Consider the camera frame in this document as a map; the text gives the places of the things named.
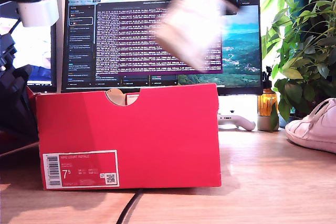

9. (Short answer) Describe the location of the black cable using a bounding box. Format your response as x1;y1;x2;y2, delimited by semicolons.
116;189;144;224

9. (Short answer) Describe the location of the red cardboard shoebox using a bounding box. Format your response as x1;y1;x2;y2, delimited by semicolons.
35;83;222;190

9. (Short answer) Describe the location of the small black computer monitor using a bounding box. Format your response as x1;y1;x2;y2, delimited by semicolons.
0;0;58;93

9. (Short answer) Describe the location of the brown paper box insert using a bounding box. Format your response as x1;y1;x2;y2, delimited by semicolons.
104;88;126;106

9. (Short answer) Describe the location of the black plant tray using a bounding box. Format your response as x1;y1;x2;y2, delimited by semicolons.
279;115;297;129

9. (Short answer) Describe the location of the green leafy potted plant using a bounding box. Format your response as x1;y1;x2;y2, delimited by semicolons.
259;0;336;133

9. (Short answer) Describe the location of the white paper tag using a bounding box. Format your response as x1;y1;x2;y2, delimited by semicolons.
125;93;141;106

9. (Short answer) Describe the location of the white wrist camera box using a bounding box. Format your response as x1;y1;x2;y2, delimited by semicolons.
15;0;60;28

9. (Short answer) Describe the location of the white leather sneaker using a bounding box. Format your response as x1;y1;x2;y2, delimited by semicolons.
154;0;228;74
285;98;336;154

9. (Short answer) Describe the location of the small pale round pot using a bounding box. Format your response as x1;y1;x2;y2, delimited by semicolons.
257;115;279;132

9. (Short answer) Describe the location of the amber glass diffuser bottle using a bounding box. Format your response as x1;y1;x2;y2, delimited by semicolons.
257;66;278;117

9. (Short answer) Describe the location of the large black computer monitor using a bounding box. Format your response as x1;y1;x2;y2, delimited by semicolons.
60;0;264;95

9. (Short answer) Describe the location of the white game controller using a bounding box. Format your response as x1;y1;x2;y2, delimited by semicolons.
217;110;256;132

